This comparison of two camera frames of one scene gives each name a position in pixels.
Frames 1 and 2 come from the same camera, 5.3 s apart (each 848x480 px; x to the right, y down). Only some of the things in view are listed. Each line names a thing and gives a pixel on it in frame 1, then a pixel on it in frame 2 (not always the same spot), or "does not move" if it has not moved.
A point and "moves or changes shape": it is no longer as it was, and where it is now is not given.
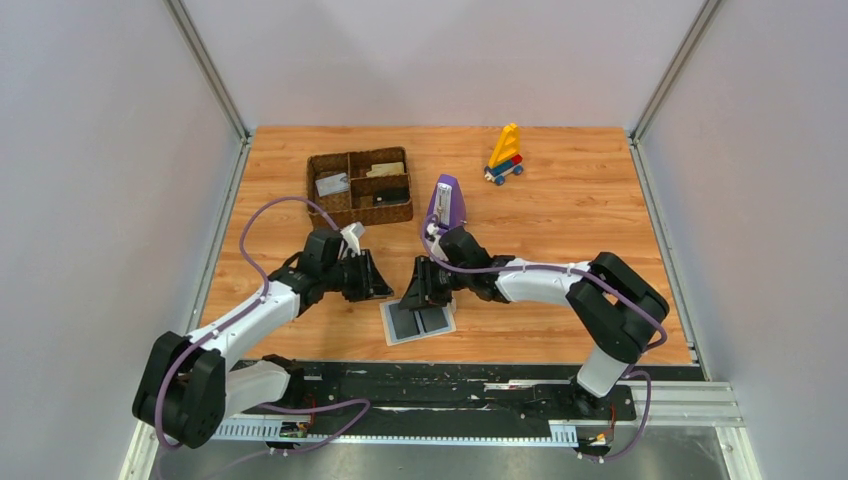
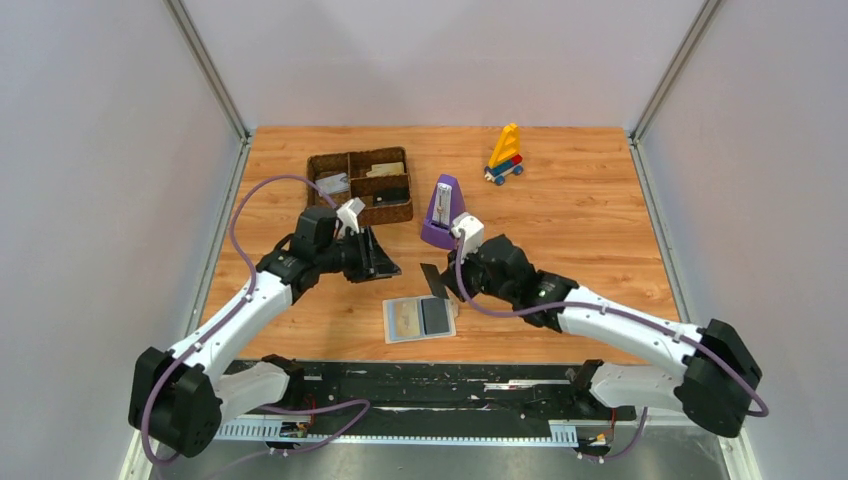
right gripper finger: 418,294 to 437,282
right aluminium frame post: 634,135 does not move
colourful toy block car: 505,157 does not move
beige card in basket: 394,168 does not move
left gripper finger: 375,283 to 377,262
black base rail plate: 363,397 does not move
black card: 433,319 does not move
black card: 404,321 moves or changes shape
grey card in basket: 334,184 does not move
